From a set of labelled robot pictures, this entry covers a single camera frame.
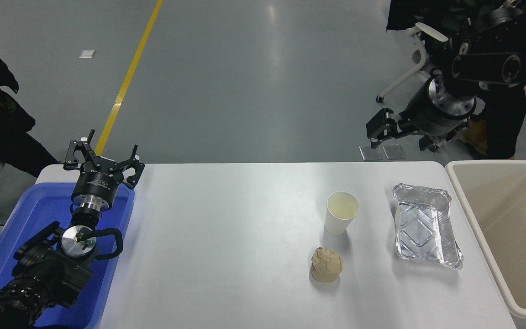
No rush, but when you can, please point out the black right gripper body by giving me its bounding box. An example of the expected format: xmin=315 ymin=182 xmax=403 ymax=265
xmin=399 ymin=93 xmax=470 ymax=138

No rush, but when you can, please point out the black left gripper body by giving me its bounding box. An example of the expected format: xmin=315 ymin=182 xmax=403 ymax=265
xmin=71 ymin=164 xmax=121 ymax=202

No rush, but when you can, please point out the white paper cup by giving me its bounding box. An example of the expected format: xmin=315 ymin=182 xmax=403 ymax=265
xmin=324 ymin=191 xmax=360 ymax=236

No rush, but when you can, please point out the metal floor plate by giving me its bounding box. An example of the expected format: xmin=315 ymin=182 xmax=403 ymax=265
xmin=359 ymin=145 xmax=383 ymax=161
xmin=383 ymin=144 xmax=406 ymax=160

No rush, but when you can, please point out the blue plastic tray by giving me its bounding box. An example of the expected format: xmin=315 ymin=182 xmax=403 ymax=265
xmin=0 ymin=182 xmax=136 ymax=329

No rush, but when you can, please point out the silver foil tray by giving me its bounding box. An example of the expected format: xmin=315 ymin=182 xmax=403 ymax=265
xmin=392 ymin=183 xmax=464 ymax=270

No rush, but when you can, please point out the black jacket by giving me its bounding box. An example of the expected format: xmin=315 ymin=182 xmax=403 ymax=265
xmin=386 ymin=0 xmax=455 ymax=33

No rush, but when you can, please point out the large pale bin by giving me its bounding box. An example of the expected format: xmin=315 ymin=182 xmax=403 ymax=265
xmin=445 ymin=160 xmax=526 ymax=329

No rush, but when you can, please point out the crumpled tan paper ball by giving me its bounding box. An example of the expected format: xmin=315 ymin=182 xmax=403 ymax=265
xmin=310 ymin=247 xmax=343 ymax=283

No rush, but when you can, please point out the white frame chair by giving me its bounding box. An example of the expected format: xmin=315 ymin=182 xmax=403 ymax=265
xmin=376 ymin=22 xmax=450 ymax=104

